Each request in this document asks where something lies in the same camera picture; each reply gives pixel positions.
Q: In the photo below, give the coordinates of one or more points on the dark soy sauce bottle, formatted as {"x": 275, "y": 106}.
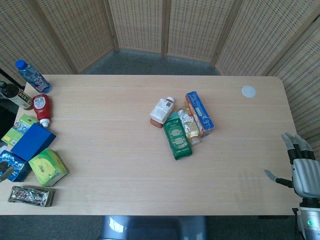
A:
{"x": 17, "y": 96}

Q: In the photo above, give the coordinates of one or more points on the blue patterned packet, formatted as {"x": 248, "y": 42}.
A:
{"x": 18, "y": 165}

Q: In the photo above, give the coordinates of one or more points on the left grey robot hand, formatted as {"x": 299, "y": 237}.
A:
{"x": 5, "y": 173}

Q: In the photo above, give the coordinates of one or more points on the white round table grommet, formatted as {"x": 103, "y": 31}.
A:
{"x": 248, "y": 91}

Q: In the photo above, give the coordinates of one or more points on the blue capped water bottle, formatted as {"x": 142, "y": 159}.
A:
{"x": 35, "y": 77}

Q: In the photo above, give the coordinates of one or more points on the green foil snack package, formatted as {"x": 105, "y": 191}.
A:
{"x": 178, "y": 140}

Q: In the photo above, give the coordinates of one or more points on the plain blue box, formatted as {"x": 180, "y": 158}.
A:
{"x": 32, "y": 142}

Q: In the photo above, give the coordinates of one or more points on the woven bamboo folding screen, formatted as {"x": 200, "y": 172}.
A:
{"x": 137, "y": 25}

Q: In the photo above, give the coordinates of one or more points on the red ketchup bottle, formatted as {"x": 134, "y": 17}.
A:
{"x": 41, "y": 107}

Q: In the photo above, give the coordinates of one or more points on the dark shiny snack packet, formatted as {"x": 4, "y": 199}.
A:
{"x": 31, "y": 196}

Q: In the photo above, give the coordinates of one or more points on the black equipment stand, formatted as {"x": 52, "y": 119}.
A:
{"x": 6, "y": 120}

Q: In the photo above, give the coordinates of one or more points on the clear yellow liquid bottle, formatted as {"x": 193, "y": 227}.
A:
{"x": 191, "y": 127}

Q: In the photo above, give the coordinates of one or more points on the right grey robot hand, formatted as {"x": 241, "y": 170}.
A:
{"x": 305, "y": 175}

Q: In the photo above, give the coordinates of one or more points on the green packet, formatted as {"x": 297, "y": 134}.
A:
{"x": 17, "y": 130}

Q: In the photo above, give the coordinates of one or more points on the white drink bottle brown base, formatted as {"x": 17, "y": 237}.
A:
{"x": 161, "y": 110}

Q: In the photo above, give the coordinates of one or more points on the blue orange snack box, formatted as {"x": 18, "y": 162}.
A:
{"x": 200, "y": 112}

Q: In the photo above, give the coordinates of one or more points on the yellow green tissue box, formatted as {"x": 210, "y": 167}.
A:
{"x": 47, "y": 167}

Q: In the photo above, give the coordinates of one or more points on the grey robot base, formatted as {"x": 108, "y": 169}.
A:
{"x": 152, "y": 227}

